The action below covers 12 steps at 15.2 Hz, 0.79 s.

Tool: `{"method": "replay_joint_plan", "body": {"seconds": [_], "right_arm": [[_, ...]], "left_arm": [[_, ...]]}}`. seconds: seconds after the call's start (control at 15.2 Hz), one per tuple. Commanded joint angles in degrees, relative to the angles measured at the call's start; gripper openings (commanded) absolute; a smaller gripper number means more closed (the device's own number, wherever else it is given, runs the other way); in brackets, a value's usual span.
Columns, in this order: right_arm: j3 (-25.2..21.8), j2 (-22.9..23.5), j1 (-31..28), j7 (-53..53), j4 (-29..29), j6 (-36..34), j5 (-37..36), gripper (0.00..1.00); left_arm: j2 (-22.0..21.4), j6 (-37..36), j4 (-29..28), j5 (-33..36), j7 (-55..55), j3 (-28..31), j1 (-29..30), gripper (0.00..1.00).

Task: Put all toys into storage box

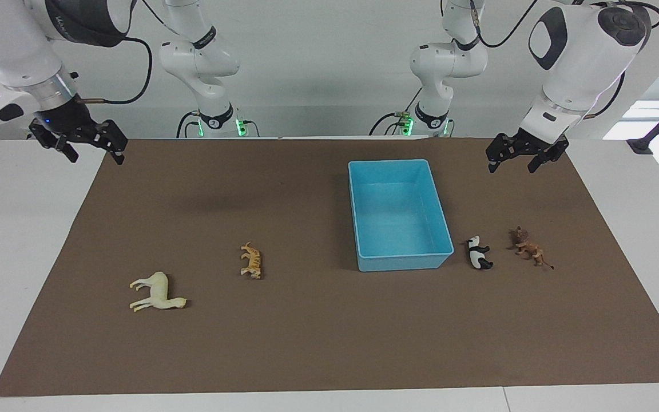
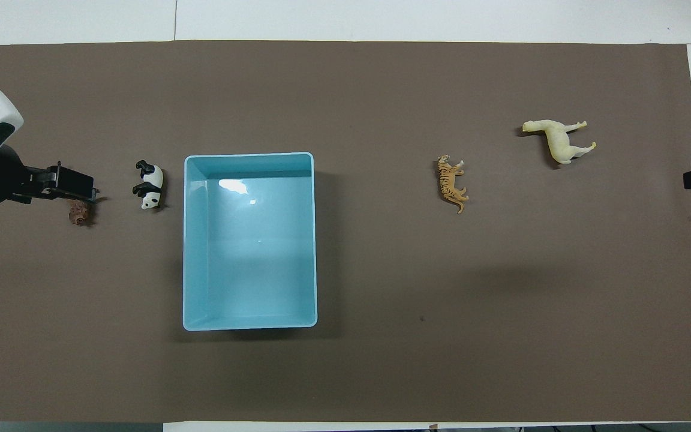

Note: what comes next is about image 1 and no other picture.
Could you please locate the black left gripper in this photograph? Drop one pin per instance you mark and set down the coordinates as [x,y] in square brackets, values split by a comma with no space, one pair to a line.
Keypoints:
[532,143]

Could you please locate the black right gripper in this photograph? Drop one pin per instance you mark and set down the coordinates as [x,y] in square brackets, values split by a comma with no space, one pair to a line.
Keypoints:
[69,121]

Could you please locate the brown lion toy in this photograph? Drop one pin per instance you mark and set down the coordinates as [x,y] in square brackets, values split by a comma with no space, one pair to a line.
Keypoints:
[527,246]

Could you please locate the black white panda toy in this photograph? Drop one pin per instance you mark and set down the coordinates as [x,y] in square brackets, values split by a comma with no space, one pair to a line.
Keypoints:
[478,254]

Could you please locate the cream camel toy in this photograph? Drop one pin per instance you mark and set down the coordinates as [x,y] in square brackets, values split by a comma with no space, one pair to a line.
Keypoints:
[158,292]

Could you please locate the orange tiger toy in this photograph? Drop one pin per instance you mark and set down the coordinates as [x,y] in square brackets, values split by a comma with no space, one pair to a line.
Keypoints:
[252,261]

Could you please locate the light blue storage box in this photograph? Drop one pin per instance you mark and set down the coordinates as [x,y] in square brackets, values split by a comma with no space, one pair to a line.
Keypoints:
[401,220]

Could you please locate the brown table mat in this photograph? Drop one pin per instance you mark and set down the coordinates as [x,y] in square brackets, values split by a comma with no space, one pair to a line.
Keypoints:
[306,326]

